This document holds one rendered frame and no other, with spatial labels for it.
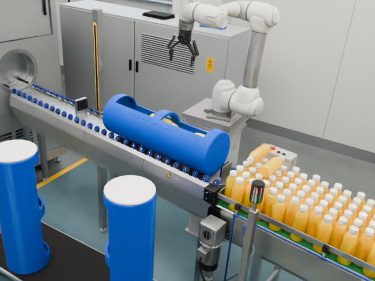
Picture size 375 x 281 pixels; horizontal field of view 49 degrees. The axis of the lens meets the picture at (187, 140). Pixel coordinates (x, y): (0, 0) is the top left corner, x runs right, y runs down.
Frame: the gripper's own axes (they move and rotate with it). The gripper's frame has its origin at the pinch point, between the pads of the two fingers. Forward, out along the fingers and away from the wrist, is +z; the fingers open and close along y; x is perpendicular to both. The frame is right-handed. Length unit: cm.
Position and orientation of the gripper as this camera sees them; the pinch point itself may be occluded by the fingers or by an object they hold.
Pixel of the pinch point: (181, 61)
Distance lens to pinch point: 254.3
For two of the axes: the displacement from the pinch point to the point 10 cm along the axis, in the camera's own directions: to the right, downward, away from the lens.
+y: 9.2, 3.0, -2.3
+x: 3.6, -4.7, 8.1
